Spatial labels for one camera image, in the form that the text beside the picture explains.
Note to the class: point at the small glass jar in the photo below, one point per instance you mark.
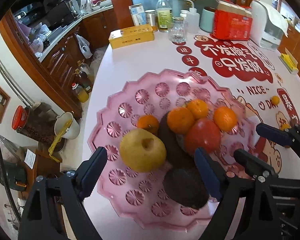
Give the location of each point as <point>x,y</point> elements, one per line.
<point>183,13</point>

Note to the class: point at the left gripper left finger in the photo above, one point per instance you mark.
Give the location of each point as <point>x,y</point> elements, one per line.
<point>42,218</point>

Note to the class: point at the small yellow-orange mandarin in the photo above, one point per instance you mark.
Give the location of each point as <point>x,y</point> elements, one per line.
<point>275,100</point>

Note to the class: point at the silver metal canister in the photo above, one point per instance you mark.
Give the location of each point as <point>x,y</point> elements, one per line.
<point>151,17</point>

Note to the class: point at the white bread box appliance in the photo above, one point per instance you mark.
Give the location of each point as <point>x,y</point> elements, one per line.
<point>268,25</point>

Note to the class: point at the red snack package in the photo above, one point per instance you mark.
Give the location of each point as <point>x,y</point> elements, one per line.
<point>232,22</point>

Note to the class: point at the dark avocado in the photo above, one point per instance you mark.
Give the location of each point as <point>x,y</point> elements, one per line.
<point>185,186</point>

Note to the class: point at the white plastic bucket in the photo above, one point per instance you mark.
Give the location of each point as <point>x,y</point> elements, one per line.
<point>67,126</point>

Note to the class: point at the yellow tissue box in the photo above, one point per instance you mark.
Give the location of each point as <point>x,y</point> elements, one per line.
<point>289,61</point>

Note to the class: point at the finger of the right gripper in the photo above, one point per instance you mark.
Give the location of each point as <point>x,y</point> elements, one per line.
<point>288,137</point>
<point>258,170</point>

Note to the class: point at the clear bottle yellow-green label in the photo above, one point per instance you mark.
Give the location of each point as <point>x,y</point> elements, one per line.
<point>164,14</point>

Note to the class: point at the wooden kitchen cabinet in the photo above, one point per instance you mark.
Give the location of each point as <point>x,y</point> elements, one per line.
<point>54,74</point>

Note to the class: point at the small yellow orange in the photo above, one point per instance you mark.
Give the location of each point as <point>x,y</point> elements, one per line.
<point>198,108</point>

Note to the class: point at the teal ceramic jar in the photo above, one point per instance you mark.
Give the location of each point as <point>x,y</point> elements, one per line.
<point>207,19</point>

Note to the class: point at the overripe dark banana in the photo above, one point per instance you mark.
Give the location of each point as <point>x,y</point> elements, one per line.
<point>175,154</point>

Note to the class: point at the yellow pear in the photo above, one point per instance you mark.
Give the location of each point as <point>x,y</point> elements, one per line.
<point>142,151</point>

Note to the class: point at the pink plastic fruit tray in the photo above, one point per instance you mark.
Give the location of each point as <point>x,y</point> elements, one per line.
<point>141,195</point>

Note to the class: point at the large orange mandarin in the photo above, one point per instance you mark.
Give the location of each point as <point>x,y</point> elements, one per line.
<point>180,120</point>

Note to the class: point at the printed white red tablecloth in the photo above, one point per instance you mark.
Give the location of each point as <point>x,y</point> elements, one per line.
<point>119,66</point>

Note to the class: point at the clear glass tumbler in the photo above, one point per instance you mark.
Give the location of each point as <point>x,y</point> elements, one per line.
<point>177,29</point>

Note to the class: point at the white blue carton box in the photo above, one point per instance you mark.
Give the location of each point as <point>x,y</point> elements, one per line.
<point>138,14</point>

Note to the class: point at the red lidded dark jar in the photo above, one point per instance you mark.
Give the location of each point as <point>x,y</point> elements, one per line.
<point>35,125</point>

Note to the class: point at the cooking oil bottle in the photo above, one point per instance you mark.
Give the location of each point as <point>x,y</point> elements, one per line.
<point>80,92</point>

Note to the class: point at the yellow rectangular tin box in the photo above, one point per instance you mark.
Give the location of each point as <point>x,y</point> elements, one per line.
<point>132,35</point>

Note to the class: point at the white plastic bag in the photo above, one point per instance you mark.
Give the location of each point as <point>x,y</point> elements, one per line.
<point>84,46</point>

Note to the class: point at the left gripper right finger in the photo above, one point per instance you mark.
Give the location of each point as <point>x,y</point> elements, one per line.
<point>227,190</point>

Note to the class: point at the white squeeze bottle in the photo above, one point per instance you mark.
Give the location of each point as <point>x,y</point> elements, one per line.
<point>193,18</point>

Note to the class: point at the red apple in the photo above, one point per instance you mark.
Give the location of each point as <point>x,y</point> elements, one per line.
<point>204,133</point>

